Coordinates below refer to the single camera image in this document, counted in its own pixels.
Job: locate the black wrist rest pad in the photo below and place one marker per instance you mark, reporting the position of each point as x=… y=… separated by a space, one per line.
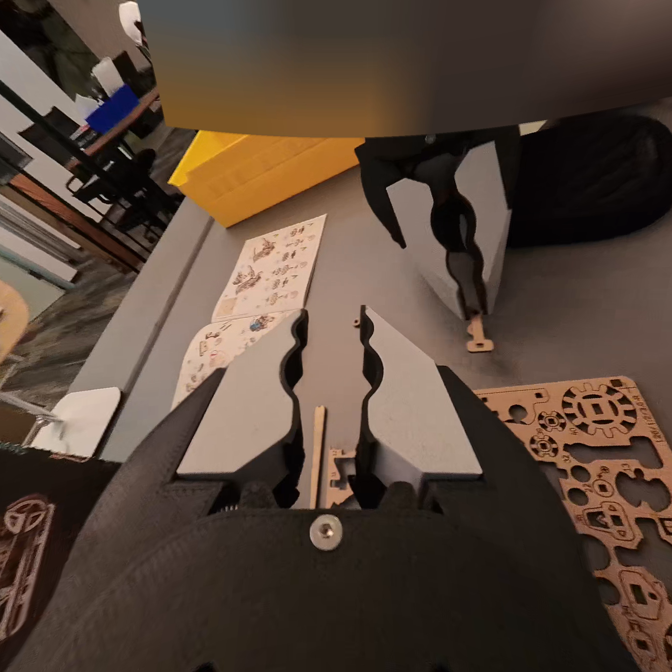
x=588 y=183

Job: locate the wooden key-shaped part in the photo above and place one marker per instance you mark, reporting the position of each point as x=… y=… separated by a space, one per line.
x=479 y=344

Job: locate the black office chair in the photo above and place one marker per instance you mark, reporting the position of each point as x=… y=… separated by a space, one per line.
x=131 y=183

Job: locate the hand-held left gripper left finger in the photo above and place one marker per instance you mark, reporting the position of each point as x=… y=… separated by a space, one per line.
x=241 y=420

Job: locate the dark model kit box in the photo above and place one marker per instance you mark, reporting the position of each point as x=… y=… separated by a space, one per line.
x=36 y=525

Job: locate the wooden-top desk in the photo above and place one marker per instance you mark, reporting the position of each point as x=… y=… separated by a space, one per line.
x=131 y=113

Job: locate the round wooden table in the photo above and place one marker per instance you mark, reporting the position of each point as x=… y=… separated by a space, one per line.
x=13 y=315

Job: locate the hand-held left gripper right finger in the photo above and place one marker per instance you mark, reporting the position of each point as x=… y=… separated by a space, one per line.
x=420 y=420

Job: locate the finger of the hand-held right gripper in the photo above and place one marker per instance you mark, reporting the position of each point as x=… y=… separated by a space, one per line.
x=414 y=225
x=491 y=220

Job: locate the pointed wooden stick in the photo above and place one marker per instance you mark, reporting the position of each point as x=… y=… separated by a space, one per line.
x=317 y=451

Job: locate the blue storage bin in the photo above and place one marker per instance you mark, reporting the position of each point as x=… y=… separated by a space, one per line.
x=113 y=110

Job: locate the laser-cut wooden parts sheet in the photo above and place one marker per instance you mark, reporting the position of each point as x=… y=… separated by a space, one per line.
x=630 y=498

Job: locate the yellow plastic bin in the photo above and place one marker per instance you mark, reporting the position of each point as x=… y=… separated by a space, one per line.
x=262 y=178

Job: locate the illustrated instruction booklet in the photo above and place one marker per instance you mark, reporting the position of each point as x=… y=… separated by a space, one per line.
x=273 y=273

